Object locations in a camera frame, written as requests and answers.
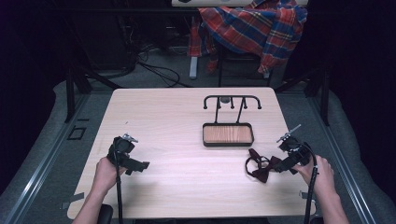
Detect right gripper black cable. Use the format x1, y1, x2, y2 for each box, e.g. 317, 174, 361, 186
302, 141, 319, 224

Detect black floor cables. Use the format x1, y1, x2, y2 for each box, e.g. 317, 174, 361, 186
102, 18, 191, 89

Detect black padded armrest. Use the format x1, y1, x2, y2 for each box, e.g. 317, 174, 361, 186
95, 203, 115, 224

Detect black metal stand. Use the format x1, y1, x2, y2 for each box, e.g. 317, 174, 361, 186
274, 63, 332, 127
64, 60, 123, 123

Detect black rack with wooden base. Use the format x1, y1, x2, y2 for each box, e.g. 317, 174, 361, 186
202, 94, 262, 148

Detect grey tape strip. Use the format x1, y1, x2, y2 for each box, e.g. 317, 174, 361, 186
59, 191, 86, 210

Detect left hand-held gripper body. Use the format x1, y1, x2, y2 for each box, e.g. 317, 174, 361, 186
106, 133, 139, 169

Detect dark red bow tie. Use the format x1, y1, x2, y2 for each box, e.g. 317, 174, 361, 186
244, 147, 283, 184

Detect person's right hand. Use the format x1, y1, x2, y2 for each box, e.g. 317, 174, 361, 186
292, 154, 336, 195

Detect red blue plaid shirt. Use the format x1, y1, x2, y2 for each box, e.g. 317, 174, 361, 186
187, 0, 309, 76

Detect aluminium rail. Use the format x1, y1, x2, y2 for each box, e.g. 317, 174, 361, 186
3, 92, 92, 224
307, 92, 378, 224

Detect person's left hand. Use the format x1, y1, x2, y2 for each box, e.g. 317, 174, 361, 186
92, 156, 129, 194

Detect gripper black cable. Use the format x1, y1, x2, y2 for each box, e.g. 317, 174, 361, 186
113, 146, 124, 224
302, 141, 319, 224

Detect black chair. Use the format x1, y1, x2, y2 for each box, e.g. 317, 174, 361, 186
216, 46, 275, 89

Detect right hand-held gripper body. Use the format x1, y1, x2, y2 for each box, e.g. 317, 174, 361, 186
276, 123, 313, 168

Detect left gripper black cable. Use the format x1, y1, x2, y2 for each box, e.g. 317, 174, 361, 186
113, 146, 124, 224

